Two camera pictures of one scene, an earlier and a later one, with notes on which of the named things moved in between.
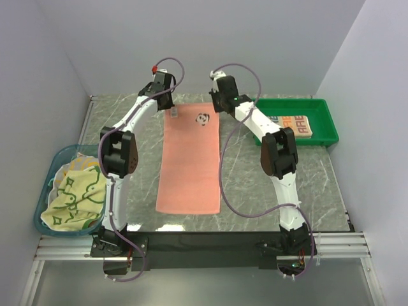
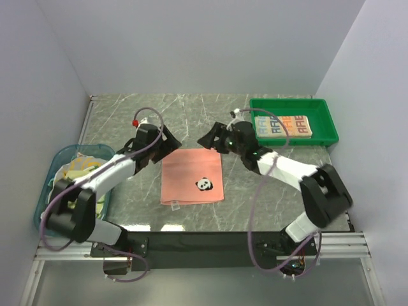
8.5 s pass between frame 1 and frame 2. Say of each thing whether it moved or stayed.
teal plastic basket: stayed
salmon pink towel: moved
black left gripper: moved
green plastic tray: stayed
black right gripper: moved
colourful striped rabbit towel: stayed
